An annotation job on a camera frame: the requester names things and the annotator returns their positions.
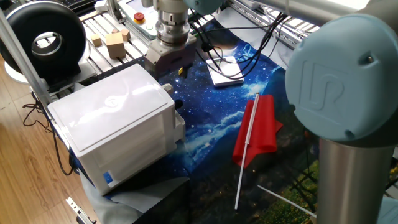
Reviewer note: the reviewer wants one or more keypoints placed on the white teach pendant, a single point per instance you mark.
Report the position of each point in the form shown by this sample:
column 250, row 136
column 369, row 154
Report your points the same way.
column 144, row 25

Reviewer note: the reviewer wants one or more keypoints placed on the aluminium frame profile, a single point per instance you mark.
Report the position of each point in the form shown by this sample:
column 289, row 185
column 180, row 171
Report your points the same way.
column 31, row 73

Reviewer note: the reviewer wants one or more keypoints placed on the small wooden cube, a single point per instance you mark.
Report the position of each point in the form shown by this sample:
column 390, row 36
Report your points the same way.
column 115, row 31
column 126, row 35
column 96, row 40

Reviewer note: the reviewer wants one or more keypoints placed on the grey Schunk gripper body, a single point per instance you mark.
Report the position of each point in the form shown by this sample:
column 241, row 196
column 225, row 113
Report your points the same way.
column 171, row 59

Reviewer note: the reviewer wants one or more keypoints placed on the silver metal rail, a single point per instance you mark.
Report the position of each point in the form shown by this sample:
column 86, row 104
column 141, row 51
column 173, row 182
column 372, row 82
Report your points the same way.
column 77, row 210

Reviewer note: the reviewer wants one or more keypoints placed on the red flag with white pole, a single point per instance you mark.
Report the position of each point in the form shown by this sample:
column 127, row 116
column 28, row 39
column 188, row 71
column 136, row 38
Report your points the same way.
column 264, row 124

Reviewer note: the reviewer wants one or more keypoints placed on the large wooden cube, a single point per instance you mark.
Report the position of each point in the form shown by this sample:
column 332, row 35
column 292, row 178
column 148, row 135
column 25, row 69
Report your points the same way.
column 115, row 46

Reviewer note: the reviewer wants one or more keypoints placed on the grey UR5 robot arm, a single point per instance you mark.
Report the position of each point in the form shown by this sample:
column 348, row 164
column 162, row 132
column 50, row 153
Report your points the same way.
column 335, row 81

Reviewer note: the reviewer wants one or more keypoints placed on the starry night printed tablecloth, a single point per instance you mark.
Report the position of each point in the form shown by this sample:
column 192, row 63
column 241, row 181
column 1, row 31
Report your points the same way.
column 211, row 130

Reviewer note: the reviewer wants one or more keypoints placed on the red emergency stop button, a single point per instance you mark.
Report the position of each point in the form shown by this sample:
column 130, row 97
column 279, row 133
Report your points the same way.
column 139, row 17

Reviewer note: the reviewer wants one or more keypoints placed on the yellow U-shaped plastic piece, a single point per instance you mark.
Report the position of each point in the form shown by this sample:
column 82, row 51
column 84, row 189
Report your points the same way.
column 180, row 71

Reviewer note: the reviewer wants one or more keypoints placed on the aluminium upright bracket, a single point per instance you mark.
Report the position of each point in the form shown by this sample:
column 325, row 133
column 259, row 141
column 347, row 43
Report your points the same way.
column 115, row 11

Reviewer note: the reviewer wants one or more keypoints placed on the white small box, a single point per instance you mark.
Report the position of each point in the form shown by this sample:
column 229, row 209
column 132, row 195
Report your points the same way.
column 101, row 6

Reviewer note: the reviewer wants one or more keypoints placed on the light wooden strip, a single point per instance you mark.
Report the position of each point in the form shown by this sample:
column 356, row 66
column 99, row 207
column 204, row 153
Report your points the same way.
column 88, row 16

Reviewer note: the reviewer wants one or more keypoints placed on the white thin rod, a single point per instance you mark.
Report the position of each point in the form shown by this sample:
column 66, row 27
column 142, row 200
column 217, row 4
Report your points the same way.
column 286, row 201

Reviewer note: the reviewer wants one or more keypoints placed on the white plastic drawer cabinet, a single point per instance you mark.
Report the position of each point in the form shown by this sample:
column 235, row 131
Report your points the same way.
column 112, row 105

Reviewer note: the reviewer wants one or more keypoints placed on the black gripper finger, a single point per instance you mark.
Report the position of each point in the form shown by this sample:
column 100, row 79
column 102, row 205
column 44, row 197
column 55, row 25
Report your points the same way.
column 185, row 73

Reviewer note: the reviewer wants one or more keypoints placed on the silver digital scale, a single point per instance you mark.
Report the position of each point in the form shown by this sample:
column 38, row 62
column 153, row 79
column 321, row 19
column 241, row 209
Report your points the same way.
column 227, row 77

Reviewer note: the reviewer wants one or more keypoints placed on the black drawer knob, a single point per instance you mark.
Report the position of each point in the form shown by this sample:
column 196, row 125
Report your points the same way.
column 178, row 104

